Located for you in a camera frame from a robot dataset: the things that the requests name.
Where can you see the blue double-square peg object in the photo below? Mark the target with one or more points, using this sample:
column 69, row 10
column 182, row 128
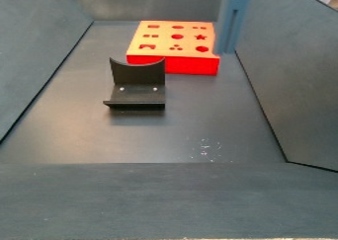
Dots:
column 228, row 25

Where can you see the black curved holder stand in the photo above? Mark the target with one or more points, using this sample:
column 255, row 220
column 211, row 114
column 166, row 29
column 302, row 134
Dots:
column 139, row 85

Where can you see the red shape-sorting board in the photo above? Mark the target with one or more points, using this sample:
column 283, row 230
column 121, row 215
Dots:
column 183, row 43

